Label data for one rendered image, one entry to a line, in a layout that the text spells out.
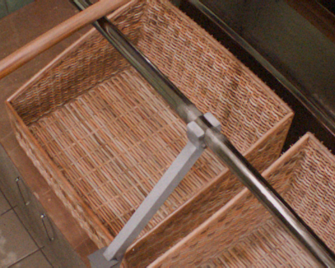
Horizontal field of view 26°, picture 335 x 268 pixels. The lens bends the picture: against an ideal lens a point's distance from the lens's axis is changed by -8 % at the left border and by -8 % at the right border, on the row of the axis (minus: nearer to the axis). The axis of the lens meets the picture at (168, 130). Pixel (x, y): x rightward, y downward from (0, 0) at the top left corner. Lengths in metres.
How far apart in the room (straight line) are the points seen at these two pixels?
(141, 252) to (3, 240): 0.97
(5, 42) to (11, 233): 0.68
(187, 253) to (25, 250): 0.97
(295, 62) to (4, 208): 1.34
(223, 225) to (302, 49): 0.42
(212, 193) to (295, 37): 0.38
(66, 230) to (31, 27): 0.75
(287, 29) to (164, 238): 0.53
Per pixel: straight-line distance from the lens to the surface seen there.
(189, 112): 1.20
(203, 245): 1.62
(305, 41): 1.53
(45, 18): 2.29
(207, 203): 1.64
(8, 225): 2.53
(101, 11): 1.35
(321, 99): 1.53
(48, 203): 1.84
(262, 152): 1.65
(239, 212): 1.61
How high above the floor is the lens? 2.10
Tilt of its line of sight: 52 degrees down
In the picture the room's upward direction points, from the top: 3 degrees counter-clockwise
